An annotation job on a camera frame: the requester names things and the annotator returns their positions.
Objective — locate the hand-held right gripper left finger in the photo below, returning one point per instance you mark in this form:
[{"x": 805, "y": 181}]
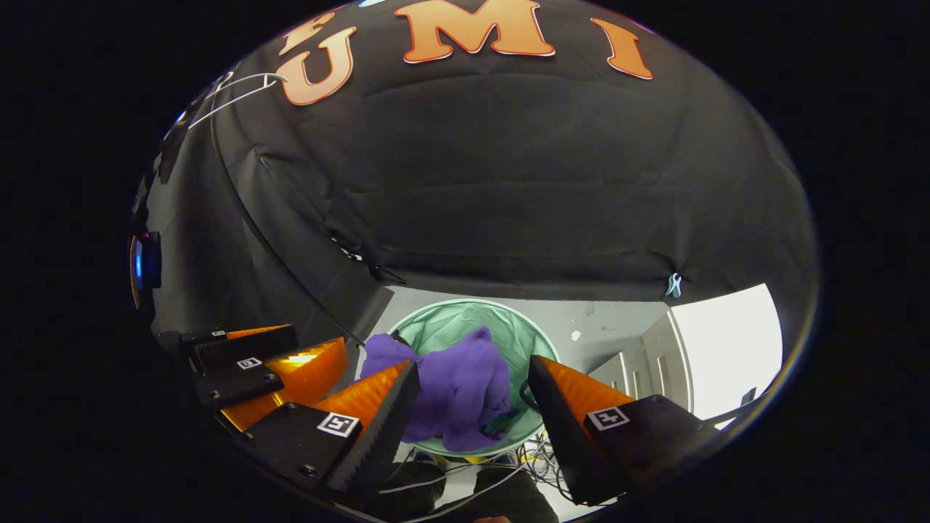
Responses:
[{"x": 385, "y": 436}]

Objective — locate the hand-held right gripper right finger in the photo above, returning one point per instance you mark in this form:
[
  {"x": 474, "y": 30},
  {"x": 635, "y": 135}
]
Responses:
[{"x": 567, "y": 436}]

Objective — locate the light blue clip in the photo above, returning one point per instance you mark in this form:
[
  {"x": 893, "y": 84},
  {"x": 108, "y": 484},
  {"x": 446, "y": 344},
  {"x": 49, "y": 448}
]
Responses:
[{"x": 673, "y": 285}]

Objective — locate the black backdrop cloth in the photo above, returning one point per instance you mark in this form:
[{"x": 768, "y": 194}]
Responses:
[{"x": 508, "y": 181}]

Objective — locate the person's black trousers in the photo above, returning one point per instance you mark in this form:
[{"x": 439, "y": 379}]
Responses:
[{"x": 508, "y": 501}]

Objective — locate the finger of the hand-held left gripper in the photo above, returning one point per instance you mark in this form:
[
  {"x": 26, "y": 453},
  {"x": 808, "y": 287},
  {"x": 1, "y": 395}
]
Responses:
[
  {"x": 232, "y": 381},
  {"x": 247, "y": 349}
]

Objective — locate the white clothes hanger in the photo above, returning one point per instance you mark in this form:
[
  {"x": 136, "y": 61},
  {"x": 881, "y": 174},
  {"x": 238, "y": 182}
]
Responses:
[{"x": 240, "y": 102}]

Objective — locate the green laundry hamper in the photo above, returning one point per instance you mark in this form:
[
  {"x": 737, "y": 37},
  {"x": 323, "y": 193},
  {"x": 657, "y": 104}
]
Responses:
[{"x": 450, "y": 323}]

